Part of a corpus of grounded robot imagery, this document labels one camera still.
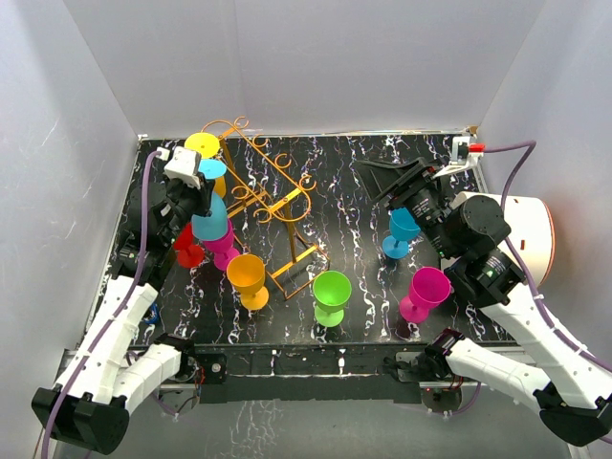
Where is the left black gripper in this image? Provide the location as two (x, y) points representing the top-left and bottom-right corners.
(163, 171), (214, 245)

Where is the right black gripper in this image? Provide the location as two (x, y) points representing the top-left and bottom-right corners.
(354, 158), (459, 260)

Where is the light blue plastic wine glass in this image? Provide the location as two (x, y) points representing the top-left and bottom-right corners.
(191, 159), (228, 242)

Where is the yellow-orange plastic wine glass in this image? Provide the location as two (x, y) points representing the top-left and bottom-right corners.
(184, 132), (228, 198)

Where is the magenta plastic wine glass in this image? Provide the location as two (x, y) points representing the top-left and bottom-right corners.
(204, 220), (240, 271)

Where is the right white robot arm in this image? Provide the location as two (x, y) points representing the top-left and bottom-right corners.
(356, 159), (611, 447)

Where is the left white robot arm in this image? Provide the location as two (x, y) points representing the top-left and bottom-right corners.
(32, 172), (214, 455)

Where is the red plastic wine glass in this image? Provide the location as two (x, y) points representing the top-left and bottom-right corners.
(173, 223), (205, 269)

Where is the orange plastic wine glass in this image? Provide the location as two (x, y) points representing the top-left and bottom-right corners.
(227, 253), (269, 311)

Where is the green plastic wine glass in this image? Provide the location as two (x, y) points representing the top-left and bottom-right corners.
(313, 271), (352, 328)

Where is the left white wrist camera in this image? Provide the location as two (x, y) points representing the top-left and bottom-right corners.
(155, 146), (202, 189)

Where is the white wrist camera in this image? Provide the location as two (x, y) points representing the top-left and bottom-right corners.
(155, 146), (202, 189)
(434, 136), (486, 178)

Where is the gold wire wine glass rack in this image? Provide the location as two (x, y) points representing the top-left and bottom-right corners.
(196, 117), (331, 300)

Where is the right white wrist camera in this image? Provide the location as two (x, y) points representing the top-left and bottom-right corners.
(434, 136), (486, 178)

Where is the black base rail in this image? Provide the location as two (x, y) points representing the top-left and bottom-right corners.
(157, 342), (479, 405)

